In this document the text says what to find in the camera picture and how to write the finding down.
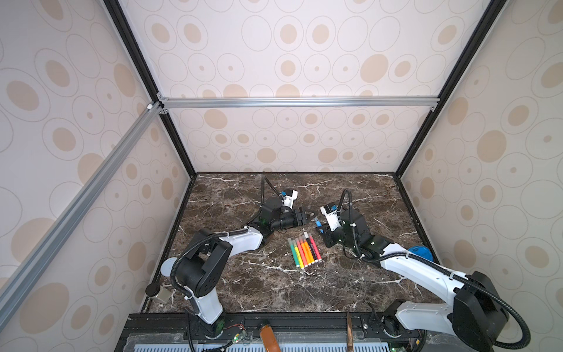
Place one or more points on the green marker pen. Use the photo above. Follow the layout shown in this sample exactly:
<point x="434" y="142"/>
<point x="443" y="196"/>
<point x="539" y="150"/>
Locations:
<point x="293" y="253"/>

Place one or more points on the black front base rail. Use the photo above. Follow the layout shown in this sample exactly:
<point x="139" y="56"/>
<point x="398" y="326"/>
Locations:
<point x="294" y="331"/>

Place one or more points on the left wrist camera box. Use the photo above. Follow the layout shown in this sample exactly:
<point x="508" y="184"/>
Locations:
<point x="289" y="196"/>

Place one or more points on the pink marker pen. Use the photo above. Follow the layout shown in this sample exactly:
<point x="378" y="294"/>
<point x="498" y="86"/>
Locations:
<point x="315" y="250"/>

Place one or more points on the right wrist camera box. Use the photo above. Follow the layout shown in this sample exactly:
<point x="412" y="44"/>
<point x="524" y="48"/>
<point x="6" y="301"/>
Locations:
<point x="332" y="215"/>

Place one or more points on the blue marker pen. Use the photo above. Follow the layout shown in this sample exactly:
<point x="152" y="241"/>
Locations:
<point x="319" y="227"/>

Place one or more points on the red marker pen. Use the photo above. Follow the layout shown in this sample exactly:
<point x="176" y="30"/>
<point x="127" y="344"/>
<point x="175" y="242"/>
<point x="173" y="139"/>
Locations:
<point x="302" y="253"/>

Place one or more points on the horizontal aluminium frame bar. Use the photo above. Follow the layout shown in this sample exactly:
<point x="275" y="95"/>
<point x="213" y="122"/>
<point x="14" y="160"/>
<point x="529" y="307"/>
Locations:
<point x="311" y="102"/>

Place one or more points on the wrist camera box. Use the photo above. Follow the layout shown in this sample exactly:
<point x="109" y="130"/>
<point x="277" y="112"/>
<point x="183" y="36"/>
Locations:
<point x="332" y="215"/>
<point x="289" y="196"/>

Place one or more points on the blue round object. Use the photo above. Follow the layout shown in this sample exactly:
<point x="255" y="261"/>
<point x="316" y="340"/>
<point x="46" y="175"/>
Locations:
<point x="423" y="252"/>

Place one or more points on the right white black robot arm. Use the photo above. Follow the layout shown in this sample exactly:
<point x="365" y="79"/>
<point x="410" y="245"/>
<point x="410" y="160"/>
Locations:
<point x="470" y="307"/>

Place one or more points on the left diagonal aluminium frame bar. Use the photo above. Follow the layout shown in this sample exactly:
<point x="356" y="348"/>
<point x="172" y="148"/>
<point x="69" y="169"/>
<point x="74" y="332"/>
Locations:
<point x="34" y="266"/>

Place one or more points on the yellow marker pen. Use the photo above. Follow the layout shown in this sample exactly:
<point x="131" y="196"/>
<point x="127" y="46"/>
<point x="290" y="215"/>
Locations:
<point x="297" y="254"/>

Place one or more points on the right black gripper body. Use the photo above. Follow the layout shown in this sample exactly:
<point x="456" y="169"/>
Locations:
<point x="331" y="235"/>

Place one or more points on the orange brown tool handle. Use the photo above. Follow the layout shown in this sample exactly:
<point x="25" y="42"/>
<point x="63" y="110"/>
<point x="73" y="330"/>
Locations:
<point x="268" y="338"/>

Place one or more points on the brown wooden stick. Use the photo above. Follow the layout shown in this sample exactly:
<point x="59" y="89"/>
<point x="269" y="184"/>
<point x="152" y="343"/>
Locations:
<point x="349" y="330"/>

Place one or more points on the orange marker pen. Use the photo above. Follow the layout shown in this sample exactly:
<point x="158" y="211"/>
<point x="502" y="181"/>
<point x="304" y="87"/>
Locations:
<point x="306" y="251"/>

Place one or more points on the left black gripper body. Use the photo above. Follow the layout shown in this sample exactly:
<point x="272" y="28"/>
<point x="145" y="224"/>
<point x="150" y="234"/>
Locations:
<point x="287" y="221"/>

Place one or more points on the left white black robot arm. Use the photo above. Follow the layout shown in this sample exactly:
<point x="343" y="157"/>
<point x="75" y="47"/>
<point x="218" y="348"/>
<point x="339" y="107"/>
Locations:
<point x="196" y="271"/>

